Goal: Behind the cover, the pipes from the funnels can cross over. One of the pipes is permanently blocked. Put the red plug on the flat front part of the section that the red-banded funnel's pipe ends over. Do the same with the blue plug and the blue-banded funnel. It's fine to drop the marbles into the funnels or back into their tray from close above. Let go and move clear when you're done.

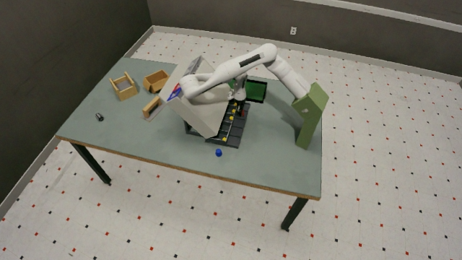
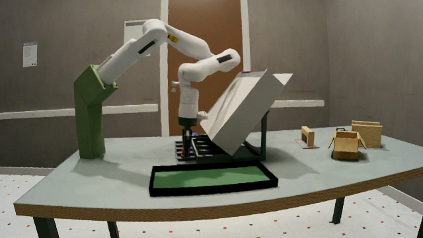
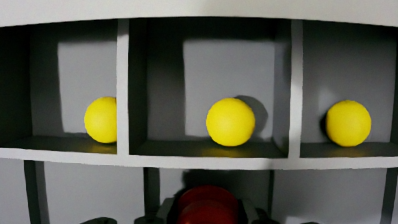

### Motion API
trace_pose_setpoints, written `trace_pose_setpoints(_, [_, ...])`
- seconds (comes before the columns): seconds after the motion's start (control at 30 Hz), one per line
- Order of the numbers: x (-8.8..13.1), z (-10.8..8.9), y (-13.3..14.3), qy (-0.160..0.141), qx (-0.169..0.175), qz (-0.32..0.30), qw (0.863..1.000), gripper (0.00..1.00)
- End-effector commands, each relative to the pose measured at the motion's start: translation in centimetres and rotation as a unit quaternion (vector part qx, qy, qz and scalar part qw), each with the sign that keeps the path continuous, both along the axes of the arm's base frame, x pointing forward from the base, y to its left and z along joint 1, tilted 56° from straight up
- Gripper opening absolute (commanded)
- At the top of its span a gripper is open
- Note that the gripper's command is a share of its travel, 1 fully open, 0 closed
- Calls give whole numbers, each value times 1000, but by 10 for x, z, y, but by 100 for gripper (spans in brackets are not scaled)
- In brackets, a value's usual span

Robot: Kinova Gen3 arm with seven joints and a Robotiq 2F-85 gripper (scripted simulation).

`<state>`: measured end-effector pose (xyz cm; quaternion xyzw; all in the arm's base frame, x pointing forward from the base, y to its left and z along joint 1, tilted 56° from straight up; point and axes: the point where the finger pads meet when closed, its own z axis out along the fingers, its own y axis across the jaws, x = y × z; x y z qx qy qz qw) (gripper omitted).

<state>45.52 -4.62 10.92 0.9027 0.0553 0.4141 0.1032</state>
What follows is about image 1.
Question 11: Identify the tan cardboard box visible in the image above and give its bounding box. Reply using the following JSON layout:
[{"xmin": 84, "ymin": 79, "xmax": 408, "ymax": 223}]
[{"xmin": 109, "ymin": 72, "xmax": 138, "ymax": 101}]

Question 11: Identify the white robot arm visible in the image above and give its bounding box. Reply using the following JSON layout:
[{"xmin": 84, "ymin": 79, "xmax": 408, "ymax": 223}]
[{"xmin": 179, "ymin": 43, "xmax": 311, "ymax": 100}]

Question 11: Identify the open brown cardboard box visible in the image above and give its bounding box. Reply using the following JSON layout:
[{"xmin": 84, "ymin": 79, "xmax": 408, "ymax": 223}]
[{"xmin": 143, "ymin": 70, "xmax": 170, "ymax": 94}]

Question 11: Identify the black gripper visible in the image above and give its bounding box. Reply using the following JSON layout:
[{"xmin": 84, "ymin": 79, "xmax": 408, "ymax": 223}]
[{"xmin": 234, "ymin": 98, "xmax": 246, "ymax": 117}]

